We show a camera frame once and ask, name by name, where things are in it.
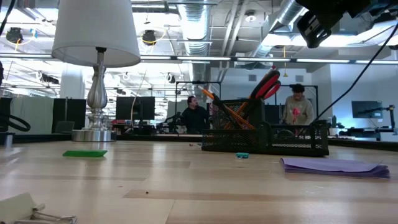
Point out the black mesh desk organizer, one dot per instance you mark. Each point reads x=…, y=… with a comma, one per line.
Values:
x=264, y=140

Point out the purple sticky note pad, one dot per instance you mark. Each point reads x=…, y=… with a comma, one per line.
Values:
x=329, y=166

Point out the small teal eraser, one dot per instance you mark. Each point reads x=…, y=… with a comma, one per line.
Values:
x=242, y=155

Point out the small grey clip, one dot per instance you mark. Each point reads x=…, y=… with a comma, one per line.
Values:
x=195, y=144

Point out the green eraser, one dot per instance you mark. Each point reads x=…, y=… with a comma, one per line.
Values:
x=84, y=153

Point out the white binder clip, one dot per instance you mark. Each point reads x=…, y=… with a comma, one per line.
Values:
x=15, y=210

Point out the black background robot arm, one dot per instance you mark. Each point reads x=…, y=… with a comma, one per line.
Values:
x=392, y=118

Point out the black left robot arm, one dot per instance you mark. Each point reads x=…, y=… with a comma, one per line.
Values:
x=4, y=112

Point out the long ceiling light bar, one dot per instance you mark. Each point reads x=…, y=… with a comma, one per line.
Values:
x=264, y=59

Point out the person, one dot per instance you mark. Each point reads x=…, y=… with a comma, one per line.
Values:
x=196, y=116
x=298, y=107

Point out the black computer monitor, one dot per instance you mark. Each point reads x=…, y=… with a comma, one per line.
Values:
x=135, y=108
x=367, y=109

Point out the small cactus white pot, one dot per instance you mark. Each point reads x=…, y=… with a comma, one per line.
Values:
x=333, y=130

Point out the white shade silver table lamp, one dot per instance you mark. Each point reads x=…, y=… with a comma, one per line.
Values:
x=96, y=31

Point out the black partition panel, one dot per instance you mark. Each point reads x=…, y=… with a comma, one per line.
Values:
x=70, y=112

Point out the grey-green partition panel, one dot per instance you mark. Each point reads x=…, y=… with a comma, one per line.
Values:
x=31, y=115

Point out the silver spiral air duct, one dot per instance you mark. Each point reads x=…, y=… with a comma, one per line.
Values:
x=197, y=28

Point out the black aluminium table frame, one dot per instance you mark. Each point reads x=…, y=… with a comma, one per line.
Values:
x=140, y=137

